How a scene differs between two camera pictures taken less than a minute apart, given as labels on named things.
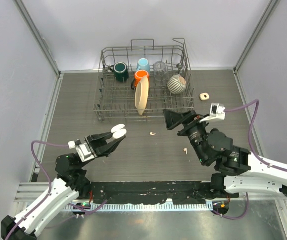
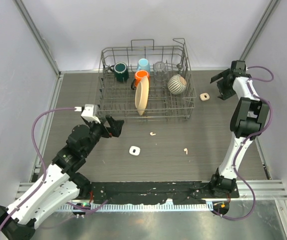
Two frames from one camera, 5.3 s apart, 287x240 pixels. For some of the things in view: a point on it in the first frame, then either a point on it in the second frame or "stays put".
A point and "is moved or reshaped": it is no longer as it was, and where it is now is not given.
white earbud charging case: x=118 y=131 is moved or reshaped
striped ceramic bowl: x=177 y=84 stays put
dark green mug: x=121 y=71 stays put
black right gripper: x=172 y=118 → x=224 y=93
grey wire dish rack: x=144 y=80 stays put
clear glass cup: x=160 y=73 stays put
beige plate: x=141 y=95 stays put
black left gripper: x=96 y=141 → x=116 y=125
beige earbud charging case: x=204 y=96 stays put
